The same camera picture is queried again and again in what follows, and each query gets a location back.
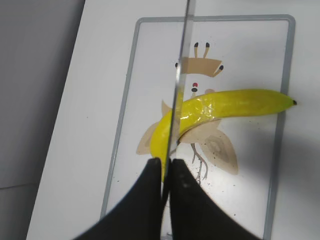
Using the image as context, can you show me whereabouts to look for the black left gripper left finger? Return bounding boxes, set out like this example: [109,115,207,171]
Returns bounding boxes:
[76,157,165,240]

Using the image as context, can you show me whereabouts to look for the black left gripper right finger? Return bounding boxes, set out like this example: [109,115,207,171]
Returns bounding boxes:
[169,159,258,240]

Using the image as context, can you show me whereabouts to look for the white handled kitchen knife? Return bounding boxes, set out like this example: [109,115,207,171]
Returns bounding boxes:
[161,0,196,207]

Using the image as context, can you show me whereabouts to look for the yellow plastic banana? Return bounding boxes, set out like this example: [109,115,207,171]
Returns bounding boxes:
[149,89,298,181]

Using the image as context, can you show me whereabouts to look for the white grey-rimmed cutting board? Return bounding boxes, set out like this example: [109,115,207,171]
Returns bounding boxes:
[102,15,294,238]

